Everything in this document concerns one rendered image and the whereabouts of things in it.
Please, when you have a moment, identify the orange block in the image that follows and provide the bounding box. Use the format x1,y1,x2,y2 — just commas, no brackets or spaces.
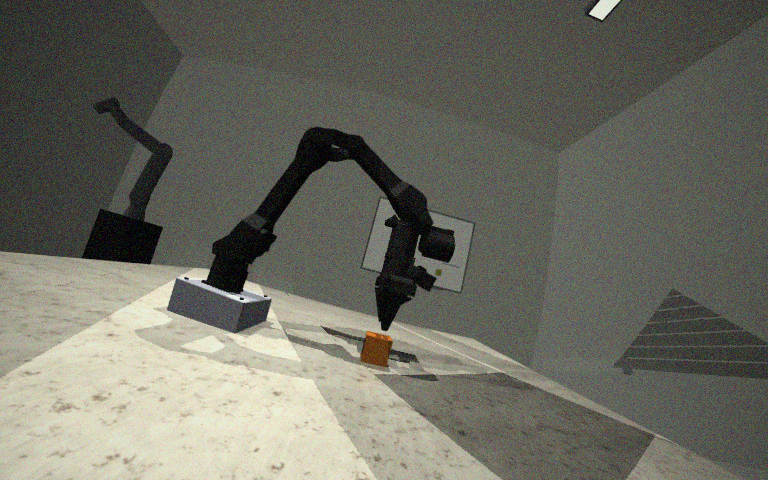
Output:
361,331,393,367

